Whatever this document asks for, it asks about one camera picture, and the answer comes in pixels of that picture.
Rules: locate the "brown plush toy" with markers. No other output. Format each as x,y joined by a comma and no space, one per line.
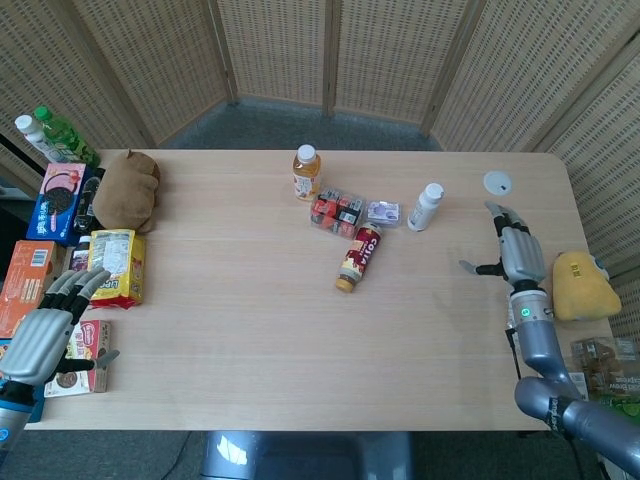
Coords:
125,192

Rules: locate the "green soda bottle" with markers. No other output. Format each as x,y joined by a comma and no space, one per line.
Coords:
65,140

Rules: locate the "grey robot torso base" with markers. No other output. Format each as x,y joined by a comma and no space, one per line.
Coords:
305,455

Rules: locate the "red Costa coffee bottle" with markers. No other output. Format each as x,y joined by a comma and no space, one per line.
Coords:
361,255

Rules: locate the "woven bamboo folding screen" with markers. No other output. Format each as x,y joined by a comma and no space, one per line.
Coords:
280,50

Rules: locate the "clear plastic snack box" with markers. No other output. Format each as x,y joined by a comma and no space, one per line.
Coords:
600,360

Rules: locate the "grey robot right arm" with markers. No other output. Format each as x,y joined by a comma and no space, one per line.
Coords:
540,345

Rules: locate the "orange cardboard box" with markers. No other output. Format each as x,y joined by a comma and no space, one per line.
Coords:
25,280

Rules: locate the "clear white-capped bottle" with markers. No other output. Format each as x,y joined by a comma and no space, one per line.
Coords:
35,137

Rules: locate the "white round lid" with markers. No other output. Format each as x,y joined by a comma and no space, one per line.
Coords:
498,182

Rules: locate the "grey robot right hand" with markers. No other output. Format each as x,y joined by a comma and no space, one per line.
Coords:
522,255

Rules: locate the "black cookie packet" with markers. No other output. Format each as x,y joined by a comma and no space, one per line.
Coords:
89,200

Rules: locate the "yellow Lipo snack bag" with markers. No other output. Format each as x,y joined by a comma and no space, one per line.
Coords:
117,265

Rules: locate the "yellow plush toy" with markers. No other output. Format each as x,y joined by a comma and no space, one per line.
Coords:
582,290

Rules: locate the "green packet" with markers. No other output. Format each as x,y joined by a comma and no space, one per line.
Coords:
622,404

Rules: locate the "pink brown biscuit box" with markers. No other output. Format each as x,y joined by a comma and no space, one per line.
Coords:
90,340

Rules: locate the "orange tea bottle white cap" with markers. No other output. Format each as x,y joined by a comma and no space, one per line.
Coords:
307,175

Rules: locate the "clear box of coffee capsules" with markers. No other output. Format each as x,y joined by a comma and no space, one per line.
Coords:
337,212

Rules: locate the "blue pink Oreo box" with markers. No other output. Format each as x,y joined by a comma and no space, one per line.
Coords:
57,205

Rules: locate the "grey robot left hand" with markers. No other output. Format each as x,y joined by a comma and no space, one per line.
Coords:
35,345

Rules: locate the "small dark jar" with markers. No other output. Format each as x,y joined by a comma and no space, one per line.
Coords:
80,252

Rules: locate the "white plastic bottle printed label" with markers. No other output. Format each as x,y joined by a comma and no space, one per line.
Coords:
424,207

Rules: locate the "small purple clear box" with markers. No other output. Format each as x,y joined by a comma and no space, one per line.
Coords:
384,212

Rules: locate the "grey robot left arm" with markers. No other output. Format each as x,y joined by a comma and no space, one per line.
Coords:
12,415

